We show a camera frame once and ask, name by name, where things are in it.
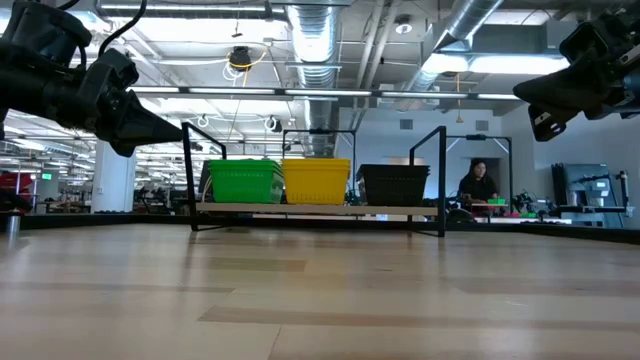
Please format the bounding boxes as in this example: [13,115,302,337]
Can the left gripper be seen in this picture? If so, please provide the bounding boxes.
[77,47,184,158]

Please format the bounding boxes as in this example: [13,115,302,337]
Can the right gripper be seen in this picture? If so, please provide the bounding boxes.
[512,8,640,143]

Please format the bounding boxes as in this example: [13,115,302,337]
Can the white square pillar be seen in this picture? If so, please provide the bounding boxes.
[91,139,137,214]

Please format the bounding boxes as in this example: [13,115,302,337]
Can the long ceiling light panel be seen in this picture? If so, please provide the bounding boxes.
[484,9,551,26]
[422,52,571,76]

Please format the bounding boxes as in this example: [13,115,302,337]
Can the grey equipment rack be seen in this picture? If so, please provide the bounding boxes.
[551,162,635,229]

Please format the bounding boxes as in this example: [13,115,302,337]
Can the person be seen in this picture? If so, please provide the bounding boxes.
[458,158,500,207]

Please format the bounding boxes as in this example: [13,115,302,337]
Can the white background work table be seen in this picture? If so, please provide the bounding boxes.
[469,201,574,225]

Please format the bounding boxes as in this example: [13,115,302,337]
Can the black round hanging fixture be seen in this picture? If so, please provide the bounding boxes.
[228,45,254,72]

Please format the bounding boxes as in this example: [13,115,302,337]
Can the red background machine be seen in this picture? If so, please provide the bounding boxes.
[0,171,37,214]

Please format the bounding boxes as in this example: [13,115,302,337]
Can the long horizontal light strip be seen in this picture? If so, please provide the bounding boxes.
[127,86,522,101]

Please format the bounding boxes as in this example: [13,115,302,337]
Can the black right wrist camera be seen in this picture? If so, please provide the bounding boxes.
[558,19,601,65]

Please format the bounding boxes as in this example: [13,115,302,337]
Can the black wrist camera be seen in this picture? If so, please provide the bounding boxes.
[2,0,94,66]
[558,19,601,65]

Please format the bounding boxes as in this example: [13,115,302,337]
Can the grey ventilation duct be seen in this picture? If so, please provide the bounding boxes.
[472,23,550,55]

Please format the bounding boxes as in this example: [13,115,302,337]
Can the hanging yellow cord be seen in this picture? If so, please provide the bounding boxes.
[225,47,270,146]

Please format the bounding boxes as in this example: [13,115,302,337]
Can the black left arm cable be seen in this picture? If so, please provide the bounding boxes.
[57,0,149,59]

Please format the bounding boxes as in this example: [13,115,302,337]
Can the silver spiral ceiling duct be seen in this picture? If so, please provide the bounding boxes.
[399,0,505,94]
[285,3,342,157]

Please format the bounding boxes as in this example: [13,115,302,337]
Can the black aluminium rig frame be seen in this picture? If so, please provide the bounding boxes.
[19,212,640,246]

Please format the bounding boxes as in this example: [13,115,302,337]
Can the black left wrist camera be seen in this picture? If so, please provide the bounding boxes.
[2,0,94,66]

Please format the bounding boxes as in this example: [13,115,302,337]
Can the black wire rack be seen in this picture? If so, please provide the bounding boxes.
[180,121,448,239]

